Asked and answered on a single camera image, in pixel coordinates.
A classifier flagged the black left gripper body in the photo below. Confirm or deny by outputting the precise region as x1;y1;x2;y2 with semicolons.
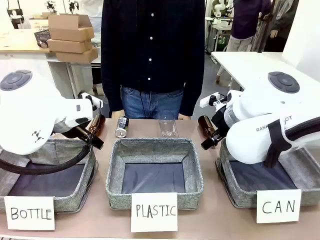
53;120;89;140

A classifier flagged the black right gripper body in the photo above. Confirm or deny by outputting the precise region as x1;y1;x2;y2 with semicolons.
211;108;227;136

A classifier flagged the brown glass bottle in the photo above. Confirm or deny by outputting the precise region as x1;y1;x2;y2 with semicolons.
84;114;106;137
197;115;218;138

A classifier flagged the black green drink can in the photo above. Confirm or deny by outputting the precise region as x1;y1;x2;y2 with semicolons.
114;115;130;139

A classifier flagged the clear plastic bottle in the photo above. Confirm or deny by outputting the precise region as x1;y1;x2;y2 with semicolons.
157;113;180;138

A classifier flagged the person's left forearm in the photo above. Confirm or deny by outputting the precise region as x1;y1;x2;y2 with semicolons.
179;62;206;117

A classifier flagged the person's right forearm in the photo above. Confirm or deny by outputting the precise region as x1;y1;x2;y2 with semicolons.
101;49;124;113

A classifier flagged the grey fabric basket bottle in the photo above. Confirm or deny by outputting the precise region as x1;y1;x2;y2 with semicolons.
0;138;99;213

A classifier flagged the grey fabric basket plastic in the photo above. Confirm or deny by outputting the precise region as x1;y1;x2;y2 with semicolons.
105;137;205;210

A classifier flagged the white paper label CAN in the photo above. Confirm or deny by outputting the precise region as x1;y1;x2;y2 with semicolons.
255;189;302;224

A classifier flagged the black mesh basket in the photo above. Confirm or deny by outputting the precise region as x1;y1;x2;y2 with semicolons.
33;29;51;48

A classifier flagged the grey fabric basket can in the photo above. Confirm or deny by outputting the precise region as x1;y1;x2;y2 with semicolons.
215;138;320;209

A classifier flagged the white table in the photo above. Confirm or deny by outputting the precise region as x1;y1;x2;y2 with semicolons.
211;51;320;91

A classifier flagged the flat cardboard box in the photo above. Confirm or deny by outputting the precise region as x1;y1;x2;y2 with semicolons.
55;47;99;63
46;38;94;54

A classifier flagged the white paper label PLASTIC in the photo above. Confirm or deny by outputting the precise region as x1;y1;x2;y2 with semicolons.
130;192;179;233

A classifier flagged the white paper label BOTTLE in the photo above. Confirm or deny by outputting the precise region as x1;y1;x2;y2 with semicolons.
4;195;56;231

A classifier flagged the person in dark shirt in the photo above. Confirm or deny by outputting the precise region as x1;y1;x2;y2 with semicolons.
100;0;206;120

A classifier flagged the bystander in purple top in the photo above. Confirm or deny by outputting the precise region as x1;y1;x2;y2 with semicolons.
226;0;273;53

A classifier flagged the open cardboard box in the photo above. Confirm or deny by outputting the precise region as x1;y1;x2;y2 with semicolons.
48;13;95;42

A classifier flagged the wooden table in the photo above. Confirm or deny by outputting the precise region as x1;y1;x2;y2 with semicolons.
0;28;51;53

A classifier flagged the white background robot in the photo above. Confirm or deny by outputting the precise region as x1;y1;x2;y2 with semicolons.
211;0;235;26

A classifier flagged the white plastic crate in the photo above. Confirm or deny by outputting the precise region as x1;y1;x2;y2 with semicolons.
28;18;50;31

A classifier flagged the bystander in grey jacket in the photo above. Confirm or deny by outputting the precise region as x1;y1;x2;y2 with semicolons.
264;0;300;52

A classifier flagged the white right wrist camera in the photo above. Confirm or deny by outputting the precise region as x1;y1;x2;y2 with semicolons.
199;92;228;109

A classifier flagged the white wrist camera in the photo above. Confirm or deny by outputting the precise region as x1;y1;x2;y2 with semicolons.
199;92;228;109
78;91;104;111

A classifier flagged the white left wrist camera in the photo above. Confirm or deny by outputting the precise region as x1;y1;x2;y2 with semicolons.
78;91;104;111

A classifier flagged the black cable strap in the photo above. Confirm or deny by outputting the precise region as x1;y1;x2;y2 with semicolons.
264;119;288;169

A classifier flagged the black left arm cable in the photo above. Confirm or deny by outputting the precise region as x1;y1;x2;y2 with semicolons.
0;101;106;175

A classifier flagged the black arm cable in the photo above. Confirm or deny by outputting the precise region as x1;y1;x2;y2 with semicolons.
0;101;106;175
284;119;320;142

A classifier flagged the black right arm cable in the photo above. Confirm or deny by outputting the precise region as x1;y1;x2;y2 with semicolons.
284;119;320;142

